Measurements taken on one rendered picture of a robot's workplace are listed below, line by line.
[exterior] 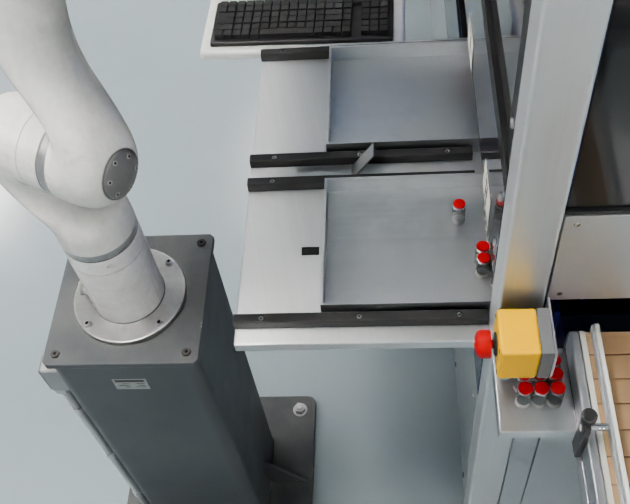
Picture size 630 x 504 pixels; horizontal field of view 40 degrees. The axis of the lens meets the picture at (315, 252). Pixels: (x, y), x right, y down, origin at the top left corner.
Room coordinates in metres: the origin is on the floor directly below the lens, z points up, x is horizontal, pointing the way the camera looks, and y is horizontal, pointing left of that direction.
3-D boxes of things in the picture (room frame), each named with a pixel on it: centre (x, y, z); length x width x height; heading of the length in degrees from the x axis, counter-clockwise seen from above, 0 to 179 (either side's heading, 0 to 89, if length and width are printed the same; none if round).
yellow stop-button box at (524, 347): (0.56, -0.26, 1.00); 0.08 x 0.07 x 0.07; 81
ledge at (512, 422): (0.54, -0.30, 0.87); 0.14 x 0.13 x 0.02; 81
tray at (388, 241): (0.83, -0.18, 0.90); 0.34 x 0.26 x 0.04; 81
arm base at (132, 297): (0.84, 0.32, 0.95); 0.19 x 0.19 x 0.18
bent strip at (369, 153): (1.02, -0.06, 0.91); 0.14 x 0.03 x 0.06; 81
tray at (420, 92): (1.16, -0.24, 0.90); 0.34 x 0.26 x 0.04; 81
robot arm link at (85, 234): (0.86, 0.34, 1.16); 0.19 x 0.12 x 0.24; 54
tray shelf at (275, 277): (1.01, -0.14, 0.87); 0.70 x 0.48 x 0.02; 171
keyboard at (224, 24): (1.54, -0.05, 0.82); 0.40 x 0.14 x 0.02; 79
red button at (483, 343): (0.57, -0.22, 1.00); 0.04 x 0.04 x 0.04; 81
